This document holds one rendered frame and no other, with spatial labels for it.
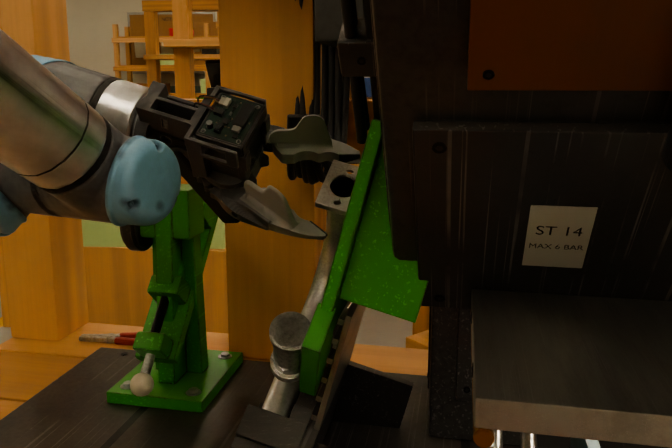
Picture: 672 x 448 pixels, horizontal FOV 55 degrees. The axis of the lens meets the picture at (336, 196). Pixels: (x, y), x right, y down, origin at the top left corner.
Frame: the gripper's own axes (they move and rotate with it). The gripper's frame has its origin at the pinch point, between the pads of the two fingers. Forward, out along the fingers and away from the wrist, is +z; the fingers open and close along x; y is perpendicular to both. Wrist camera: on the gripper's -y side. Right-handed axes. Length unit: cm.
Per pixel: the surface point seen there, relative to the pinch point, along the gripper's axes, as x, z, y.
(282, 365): -16.5, 0.8, -4.5
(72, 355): -14, -37, -46
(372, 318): 109, -5, -283
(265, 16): 29.9, -20.7, -7.8
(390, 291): -9.6, 8.2, 3.2
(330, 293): -11.6, 3.5, 3.1
